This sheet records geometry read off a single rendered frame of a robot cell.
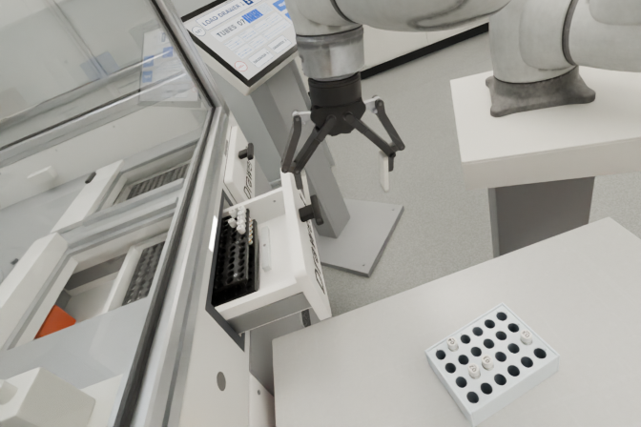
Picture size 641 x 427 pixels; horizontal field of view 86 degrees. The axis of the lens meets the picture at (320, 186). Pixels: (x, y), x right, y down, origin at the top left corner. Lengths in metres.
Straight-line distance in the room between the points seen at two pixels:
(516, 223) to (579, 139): 0.34
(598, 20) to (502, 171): 0.27
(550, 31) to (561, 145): 0.19
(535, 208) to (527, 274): 0.39
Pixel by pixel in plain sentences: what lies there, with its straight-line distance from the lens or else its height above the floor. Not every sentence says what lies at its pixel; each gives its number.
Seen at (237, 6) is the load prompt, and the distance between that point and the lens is 1.40.
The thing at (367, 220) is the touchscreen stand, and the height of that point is 0.04.
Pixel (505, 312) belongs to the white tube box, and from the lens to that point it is 0.54.
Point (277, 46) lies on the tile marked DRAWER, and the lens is 1.31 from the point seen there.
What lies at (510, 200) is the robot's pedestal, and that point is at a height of 0.60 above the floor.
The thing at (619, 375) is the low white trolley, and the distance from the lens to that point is 0.56.
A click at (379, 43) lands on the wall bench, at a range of 3.53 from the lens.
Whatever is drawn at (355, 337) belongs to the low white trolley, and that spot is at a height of 0.76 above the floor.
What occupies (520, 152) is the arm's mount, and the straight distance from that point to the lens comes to 0.72.
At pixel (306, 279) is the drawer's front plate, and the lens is 0.47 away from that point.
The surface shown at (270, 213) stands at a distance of 0.71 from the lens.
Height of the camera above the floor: 1.25
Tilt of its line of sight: 34 degrees down
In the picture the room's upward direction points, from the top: 24 degrees counter-clockwise
